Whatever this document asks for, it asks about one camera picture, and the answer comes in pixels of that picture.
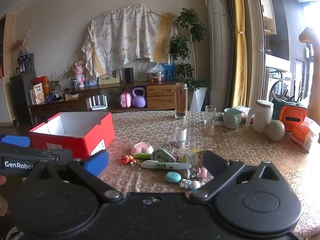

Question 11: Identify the black cabinet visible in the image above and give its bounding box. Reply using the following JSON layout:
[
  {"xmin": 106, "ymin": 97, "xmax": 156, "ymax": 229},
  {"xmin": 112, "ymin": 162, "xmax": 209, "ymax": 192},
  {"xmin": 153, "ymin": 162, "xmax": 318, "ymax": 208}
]
[{"xmin": 10, "ymin": 71, "xmax": 37, "ymax": 125}]

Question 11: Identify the pink plush doll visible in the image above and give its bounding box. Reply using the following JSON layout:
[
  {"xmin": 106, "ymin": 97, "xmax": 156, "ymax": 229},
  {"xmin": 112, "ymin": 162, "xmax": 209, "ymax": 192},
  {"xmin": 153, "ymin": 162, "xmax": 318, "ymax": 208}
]
[{"xmin": 72, "ymin": 60, "xmax": 87, "ymax": 89}]

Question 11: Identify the purple kettlebell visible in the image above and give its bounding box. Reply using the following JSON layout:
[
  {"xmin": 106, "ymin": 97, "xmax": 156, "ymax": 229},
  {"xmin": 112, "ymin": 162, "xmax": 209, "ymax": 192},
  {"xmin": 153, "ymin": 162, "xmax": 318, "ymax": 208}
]
[{"xmin": 132, "ymin": 87, "xmax": 146, "ymax": 108}]

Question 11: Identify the pink binder clip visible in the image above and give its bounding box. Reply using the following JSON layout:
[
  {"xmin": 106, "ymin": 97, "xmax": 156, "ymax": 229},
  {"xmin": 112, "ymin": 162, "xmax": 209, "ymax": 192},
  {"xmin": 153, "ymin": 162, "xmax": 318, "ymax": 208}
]
[{"xmin": 169, "ymin": 142, "xmax": 179, "ymax": 161}]

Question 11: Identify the green plant in vase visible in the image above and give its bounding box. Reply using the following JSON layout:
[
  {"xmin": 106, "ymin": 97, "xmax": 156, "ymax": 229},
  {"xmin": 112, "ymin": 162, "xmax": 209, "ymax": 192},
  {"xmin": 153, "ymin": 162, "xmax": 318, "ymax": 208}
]
[{"xmin": 62, "ymin": 60, "xmax": 78, "ymax": 90}]

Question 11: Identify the patterned tablecloth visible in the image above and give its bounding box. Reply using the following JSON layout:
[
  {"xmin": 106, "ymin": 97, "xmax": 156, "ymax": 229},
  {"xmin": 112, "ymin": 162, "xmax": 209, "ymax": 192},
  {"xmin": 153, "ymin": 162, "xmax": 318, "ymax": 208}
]
[{"xmin": 97, "ymin": 110, "xmax": 320, "ymax": 233}]

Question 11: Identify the vase of dried flowers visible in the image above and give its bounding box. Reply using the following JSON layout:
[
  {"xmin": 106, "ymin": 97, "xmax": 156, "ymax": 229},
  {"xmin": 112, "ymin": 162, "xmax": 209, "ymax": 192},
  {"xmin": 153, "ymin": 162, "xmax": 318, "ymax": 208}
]
[{"xmin": 11, "ymin": 30, "xmax": 32, "ymax": 58}]

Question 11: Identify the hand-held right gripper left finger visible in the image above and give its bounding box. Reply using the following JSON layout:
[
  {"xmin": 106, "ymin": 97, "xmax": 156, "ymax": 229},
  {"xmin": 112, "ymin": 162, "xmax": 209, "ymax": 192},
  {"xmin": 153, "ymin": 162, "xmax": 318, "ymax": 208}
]
[{"xmin": 22, "ymin": 150, "xmax": 123, "ymax": 202}]

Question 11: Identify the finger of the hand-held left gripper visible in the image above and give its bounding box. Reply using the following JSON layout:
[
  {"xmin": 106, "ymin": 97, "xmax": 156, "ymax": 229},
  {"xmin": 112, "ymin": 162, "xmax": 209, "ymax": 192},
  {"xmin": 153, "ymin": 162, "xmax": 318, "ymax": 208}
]
[{"xmin": 0, "ymin": 134, "xmax": 31, "ymax": 147}]

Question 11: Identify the white blue figurine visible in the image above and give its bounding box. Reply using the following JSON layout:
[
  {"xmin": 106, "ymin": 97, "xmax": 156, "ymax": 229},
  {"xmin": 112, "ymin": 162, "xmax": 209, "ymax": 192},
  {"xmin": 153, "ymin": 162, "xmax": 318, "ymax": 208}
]
[{"xmin": 180, "ymin": 179, "xmax": 201, "ymax": 190}]

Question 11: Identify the green mug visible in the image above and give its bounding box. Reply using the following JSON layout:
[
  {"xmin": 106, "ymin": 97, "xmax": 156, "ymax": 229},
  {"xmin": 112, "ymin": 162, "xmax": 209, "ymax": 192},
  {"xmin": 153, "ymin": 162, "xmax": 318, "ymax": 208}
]
[{"xmin": 223, "ymin": 108, "xmax": 242, "ymax": 129}]

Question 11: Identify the black speaker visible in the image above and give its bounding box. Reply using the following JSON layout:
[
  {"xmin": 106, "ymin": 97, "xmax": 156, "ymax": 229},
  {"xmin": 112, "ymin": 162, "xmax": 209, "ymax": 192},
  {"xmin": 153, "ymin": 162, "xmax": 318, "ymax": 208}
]
[{"xmin": 124, "ymin": 67, "xmax": 134, "ymax": 83}]

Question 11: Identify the white lidded pitcher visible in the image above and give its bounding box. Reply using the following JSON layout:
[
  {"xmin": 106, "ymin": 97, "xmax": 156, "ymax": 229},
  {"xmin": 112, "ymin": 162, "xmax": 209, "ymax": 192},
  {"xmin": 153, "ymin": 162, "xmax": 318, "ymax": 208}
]
[{"xmin": 245, "ymin": 100, "xmax": 274, "ymax": 133}]

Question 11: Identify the yellow curtain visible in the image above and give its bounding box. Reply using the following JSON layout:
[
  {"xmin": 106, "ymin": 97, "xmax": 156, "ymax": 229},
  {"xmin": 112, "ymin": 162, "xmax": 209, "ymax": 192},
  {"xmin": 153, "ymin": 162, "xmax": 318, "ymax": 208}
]
[{"xmin": 230, "ymin": 0, "xmax": 248, "ymax": 108}]

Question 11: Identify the blue plastic stool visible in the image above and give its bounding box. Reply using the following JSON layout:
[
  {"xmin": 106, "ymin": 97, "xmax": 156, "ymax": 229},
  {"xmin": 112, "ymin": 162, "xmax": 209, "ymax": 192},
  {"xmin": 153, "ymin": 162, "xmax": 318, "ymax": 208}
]
[{"xmin": 161, "ymin": 64, "xmax": 175, "ymax": 80}]

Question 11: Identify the potted tree in white pot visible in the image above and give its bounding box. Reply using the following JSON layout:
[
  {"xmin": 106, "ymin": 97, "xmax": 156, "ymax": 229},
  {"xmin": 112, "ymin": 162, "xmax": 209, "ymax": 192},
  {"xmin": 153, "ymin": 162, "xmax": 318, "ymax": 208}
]
[{"xmin": 169, "ymin": 7, "xmax": 208, "ymax": 112}]

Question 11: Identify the small leafy plant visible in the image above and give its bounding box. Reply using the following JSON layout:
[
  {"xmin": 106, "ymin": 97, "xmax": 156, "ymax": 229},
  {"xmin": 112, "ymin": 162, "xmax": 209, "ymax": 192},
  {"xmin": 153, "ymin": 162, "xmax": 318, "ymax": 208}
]
[{"xmin": 49, "ymin": 71, "xmax": 62, "ymax": 93}]

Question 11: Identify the white washing machine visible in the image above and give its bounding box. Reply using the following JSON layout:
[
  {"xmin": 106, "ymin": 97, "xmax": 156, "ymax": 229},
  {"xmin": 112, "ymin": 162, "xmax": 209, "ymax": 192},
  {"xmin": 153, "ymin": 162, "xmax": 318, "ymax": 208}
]
[{"xmin": 262, "ymin": 55, "xmax": 293, "ymax": 103}]

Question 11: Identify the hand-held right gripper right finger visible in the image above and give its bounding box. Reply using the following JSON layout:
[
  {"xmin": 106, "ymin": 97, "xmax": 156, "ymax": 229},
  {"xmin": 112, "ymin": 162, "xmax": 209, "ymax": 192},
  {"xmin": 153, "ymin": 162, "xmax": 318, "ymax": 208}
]
[{"xmin": 189, "ymin": 150, "xmax": 284, "ymax": 202}]

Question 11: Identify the pink toy case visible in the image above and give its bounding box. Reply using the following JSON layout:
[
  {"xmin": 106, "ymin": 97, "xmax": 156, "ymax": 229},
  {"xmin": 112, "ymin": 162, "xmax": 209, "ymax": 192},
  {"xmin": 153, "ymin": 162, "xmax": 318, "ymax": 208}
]
[{"xmin": 120, "ymin": 91, "xmax": 132, "ymax": 109}]

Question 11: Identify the white brown snack box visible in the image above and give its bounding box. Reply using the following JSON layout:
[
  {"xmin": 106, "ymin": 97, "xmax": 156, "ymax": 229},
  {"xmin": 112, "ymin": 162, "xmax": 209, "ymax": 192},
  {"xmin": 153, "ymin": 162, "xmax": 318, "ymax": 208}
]
[{"xmin": 32, "ymin": 82, "xmax": 45, "ymax": 105}]

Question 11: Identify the wooden tv cabinet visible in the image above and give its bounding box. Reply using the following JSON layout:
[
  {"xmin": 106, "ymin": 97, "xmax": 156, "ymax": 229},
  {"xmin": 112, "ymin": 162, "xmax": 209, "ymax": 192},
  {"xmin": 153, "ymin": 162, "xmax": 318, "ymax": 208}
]
[{"xmin": 29, "ymin": 80, "xmax": 185, "ymax": 124}]

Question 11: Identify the pink plastic cup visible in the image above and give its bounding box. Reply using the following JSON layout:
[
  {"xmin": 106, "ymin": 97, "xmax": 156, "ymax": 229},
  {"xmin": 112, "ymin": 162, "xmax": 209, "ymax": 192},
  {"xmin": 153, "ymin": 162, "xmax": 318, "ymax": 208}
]
[{"xmin": 132, "ymin": 142, "xmax": 154, "ymax": 154}]

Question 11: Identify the red figurine keychain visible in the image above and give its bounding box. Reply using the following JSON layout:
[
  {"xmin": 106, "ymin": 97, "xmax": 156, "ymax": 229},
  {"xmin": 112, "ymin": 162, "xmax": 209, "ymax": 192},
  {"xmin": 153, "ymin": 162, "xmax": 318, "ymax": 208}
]
[{"xmin": 121, "ymin": 155, "xmax": 141, "ymax": 172}]

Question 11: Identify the yellow green bottle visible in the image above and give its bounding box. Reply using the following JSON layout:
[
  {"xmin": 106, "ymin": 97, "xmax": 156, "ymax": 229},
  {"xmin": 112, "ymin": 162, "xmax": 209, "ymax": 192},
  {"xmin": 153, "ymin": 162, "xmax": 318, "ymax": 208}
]
[{"xmin": 180, "ymin": 149, "xmax": 208, "ymax": 167}]

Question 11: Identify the red cardboard box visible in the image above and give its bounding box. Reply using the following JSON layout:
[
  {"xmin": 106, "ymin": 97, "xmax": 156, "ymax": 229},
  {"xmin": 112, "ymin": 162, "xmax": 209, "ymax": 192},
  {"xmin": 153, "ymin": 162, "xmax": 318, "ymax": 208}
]
[{"xmin": 29, "ymin": 112, "xmax": 115, "ymax": 161}]

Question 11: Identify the floral sheet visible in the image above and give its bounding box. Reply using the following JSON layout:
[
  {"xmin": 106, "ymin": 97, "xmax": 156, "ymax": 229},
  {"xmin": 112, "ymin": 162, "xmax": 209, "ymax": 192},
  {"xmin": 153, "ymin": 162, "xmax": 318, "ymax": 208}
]
[{"xmin": 82, "ymin": 3, "xmax": 178, "ymax": 78}]

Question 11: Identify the white green tube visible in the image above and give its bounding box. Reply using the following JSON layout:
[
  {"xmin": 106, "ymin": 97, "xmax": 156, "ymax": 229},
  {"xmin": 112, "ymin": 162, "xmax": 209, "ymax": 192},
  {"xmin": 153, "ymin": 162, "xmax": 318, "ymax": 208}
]
[{"xmin": 141, "ymin": 161, "xmax": 192, "ymax": 170}]

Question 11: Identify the teal oval toy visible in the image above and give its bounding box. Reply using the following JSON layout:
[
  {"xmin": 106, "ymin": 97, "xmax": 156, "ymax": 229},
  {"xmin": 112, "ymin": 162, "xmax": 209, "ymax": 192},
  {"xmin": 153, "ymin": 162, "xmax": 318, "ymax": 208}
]
[{"xmin": 166, "ymin": 171, "xmax": 182, "ymax": 182}]

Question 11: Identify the orange snack packet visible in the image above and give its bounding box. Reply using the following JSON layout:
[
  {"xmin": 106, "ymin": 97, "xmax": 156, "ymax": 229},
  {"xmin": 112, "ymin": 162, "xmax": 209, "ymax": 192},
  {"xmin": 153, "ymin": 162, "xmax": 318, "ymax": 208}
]
[{"xmin": 291, "ymin": 117, "xmax": 319, "ymax": 152}]

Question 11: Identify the tall glass tea bottle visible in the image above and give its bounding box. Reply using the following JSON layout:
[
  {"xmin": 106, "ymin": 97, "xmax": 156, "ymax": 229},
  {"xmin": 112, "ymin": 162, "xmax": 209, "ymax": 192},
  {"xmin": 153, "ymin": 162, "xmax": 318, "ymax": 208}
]
[{"xmin": 174, "ymin": 82, "xmax": 188, "ymax": 119}]

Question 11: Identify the black coffee machine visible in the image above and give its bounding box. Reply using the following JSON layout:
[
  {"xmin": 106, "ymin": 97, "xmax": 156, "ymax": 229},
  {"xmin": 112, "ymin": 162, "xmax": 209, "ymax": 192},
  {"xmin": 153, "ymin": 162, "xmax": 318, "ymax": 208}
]
[{"xmin": 17, "ymin": 53, "xmax": 35, "ymax": 74}]

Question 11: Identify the drinking glass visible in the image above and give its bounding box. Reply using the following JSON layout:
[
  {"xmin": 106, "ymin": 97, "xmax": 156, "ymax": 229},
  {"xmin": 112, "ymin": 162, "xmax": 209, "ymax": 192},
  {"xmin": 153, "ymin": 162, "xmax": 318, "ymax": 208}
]
[{"xmin": 204, "ymin": 105, "xmax": 216, "ymax": 124}]

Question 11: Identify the plastic bag of fruit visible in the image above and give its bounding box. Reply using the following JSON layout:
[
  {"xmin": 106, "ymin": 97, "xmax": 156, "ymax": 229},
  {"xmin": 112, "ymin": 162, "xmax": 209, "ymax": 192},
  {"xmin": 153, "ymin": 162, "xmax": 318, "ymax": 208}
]
[{"xmin": 146, "ymin": 62, "xmax": 164, "ymax": 83}]

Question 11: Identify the white standing air conditioner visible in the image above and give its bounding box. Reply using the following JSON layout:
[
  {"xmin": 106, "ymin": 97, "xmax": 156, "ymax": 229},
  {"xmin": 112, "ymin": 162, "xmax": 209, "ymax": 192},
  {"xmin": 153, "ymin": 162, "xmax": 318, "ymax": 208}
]
[{"xmin": 205, "ymin": 0, "xmax": 234, "ymax": 112}]

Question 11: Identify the beige round container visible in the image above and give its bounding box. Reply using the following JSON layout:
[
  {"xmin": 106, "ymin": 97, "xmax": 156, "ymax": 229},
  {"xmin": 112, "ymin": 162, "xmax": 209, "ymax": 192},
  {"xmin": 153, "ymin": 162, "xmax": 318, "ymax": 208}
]
[{"xmin": 265, "ymin": 120, "xmax": 285, "ymax": 140}]

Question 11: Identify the white router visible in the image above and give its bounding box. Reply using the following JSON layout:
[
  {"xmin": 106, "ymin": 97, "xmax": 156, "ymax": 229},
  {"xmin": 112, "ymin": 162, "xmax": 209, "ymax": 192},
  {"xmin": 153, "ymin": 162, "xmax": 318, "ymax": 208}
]
[{"xmin": 89, "ymin": 95, "xmax": 109, "ymax": 111}]

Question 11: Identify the small doll with blue hat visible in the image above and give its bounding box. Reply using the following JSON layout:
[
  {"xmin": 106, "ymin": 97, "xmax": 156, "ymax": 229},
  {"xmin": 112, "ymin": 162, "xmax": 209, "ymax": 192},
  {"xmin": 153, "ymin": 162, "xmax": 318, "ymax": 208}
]
[{"xmin": 184, "ymin": 166, "xmax": 208, "ymax": 179}]

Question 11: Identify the cream picture frame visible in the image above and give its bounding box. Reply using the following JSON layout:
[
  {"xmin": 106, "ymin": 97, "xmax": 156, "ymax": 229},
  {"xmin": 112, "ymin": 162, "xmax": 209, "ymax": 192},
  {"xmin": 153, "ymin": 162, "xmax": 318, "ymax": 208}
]
[{"xmin": 98, "ymin": 69, "xmax": 120, "ymax": 85}]

